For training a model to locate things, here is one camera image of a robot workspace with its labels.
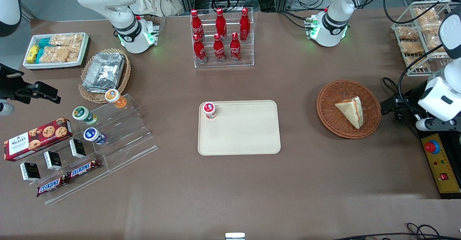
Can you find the Snickers chocolate bar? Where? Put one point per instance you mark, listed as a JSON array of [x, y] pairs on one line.
[[52, 186], [83, 168]]

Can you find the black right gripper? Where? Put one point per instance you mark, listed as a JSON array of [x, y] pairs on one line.
[[10, 85]]

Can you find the triangle sandwich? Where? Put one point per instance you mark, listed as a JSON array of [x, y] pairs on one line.
[[351, 111]]

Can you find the red Coca-Cola bottle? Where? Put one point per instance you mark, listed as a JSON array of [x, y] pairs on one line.
[[220, 23], [235, 49], [197, 25], [200, 50], [219, 50], [245, 25]]

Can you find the silver foil tray stack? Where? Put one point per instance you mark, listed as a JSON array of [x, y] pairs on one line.
[[104, 72]]

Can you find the light tan wicker basket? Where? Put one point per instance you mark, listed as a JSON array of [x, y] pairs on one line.
[[124, 78]]

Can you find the orange lid gum bottle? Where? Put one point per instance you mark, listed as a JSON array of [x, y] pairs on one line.
[[114, 97]]

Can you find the red lid gum bottle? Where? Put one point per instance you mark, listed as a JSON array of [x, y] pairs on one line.
[[209, 110]]

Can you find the small white clip block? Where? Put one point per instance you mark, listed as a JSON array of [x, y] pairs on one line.
[[235, 236]]

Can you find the small black white box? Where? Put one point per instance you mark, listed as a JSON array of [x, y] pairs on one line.
[[30, 171], [77, 148], [52, 160]]

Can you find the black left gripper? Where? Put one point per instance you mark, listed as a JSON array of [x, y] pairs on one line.
[[406, 103]]

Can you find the yellow emergency stop box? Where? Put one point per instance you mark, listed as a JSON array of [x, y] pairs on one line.
[[441, 164]]

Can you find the clear acrylic bottle rack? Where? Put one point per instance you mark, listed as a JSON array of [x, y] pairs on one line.
[[248, 52]]

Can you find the beige plastic tray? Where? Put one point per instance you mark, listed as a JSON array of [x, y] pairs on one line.
[[245, 132]]

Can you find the beige cloth bag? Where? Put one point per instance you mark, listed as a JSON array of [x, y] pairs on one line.
[[155, 2]]

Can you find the white rectangular snack bin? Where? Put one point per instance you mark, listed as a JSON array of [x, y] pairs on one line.
[[27, 65]]

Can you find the clear acrylic step stand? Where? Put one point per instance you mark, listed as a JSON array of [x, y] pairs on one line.
[[126, 135]]

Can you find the red Walkers cookie box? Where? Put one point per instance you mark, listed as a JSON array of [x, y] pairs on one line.
[[36, 139]]

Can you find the yellow snack packet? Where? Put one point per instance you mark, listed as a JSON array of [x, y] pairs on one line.
[[32, 53]]

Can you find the green lid gum bottle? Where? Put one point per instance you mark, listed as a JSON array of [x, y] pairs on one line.
[[82, 114]]

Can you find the teal snack packet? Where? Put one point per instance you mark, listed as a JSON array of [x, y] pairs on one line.
[[45, 43]]

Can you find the brown wicker basket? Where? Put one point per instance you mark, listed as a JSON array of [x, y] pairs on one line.
[[327, 106]]

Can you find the blue lid gum bottle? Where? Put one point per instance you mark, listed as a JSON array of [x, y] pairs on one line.
[[93, 135]]

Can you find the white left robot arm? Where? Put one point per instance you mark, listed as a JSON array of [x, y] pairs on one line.
[[335, 20]]

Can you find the clear rice cracker bag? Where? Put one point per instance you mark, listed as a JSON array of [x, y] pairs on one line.
[[54, 54], [417, 63], [425, 14], [408, 33], [431, 27], [66, 41], [412, 47]]

